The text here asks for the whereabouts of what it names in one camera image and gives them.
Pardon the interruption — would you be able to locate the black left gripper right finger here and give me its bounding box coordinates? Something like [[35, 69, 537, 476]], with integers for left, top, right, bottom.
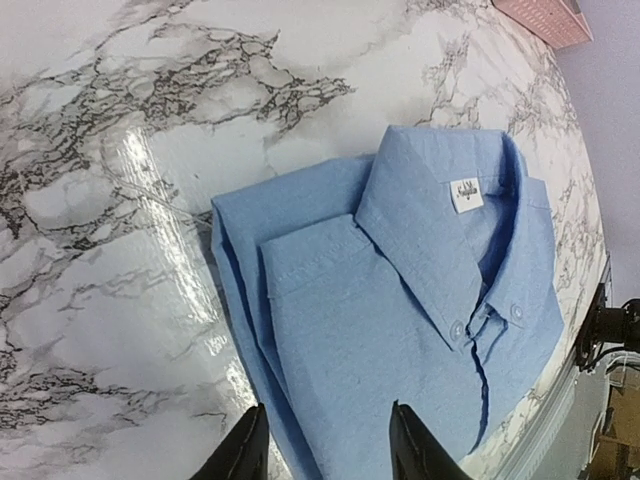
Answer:
[[389, 402, 468, 480]]

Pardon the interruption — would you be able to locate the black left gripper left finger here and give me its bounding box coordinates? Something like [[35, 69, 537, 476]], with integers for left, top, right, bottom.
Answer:
[[192, 403, 270, 480]]

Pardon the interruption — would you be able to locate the light blue shirt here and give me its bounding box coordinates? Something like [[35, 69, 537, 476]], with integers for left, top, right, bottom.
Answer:
[[211, 126, 564, 479]]

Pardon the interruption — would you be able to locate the pink perforated plastic basket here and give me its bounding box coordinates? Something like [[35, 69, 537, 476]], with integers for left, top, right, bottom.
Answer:
[[492, 0, 593, 49]]

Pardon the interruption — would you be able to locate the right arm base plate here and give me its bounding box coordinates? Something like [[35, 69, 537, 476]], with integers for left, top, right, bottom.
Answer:
[[575, 298, 639, 371]]

